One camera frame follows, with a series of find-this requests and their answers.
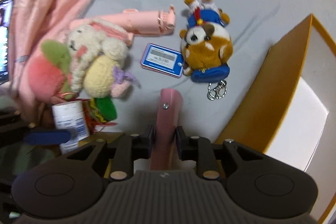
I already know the pink green plush peach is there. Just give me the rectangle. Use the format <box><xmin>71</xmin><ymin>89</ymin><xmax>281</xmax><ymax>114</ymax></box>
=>
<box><xmin>28</xmin><ymin>40</ymin><xmax>76</xmax><ymax>103</ymax></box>

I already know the blue pink card holder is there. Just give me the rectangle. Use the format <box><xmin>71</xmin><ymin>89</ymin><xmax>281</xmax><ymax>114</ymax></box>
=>
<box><xmin>140</xmin><ymin>43</ymin><xmax>184</xmax><ymax>78</ymax></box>

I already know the cream knitted bunny doll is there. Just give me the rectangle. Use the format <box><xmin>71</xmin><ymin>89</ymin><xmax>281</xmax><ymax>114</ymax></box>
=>
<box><xmin>67</xmin><ymin>19</ymin><xmax>139</xmax><ymax>98</ymax></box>

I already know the brown bear plush keychain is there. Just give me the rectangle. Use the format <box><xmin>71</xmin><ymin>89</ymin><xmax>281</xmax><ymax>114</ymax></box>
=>
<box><xmin>179</xmin><ymin>0</ymin><xmax>234</xmax><ymax>101</ymax></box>

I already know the white medicine bottle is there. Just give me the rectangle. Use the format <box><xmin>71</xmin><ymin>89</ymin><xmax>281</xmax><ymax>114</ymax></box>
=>
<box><xmin>52</xmin><ymin>101</ymin><xmax>89</xmax><ymax>154</ymax></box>

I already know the orange white storage box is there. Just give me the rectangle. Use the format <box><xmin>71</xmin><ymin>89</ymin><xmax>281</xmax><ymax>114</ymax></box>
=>
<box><xmin>217</xmin><ymin>15</ymin><xmax>335</xmax><ymax>223</ymax></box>

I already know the grey bed sheet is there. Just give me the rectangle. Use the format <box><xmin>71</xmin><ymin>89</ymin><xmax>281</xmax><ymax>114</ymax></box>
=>
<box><xmin>86</xmin><ymin>0</ymin><xmax>335</xmax><ymax>139</ymax></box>

